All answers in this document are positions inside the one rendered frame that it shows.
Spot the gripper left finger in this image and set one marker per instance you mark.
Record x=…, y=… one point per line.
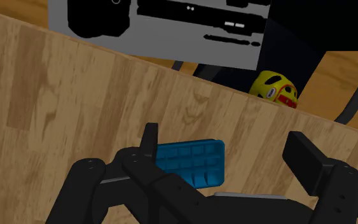
x=141, y=173

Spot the black curved bar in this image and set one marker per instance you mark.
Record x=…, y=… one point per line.
x=357, y=96

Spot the yellow helmet with red trim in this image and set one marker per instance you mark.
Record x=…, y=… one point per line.
x=268, y=83

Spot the blue ice cube tray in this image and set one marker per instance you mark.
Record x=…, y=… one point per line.
x=203, y=161

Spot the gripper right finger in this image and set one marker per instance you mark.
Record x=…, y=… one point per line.
x=336, y=186

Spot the grey patterned robot stand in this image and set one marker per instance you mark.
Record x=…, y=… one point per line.
x=166, y=40

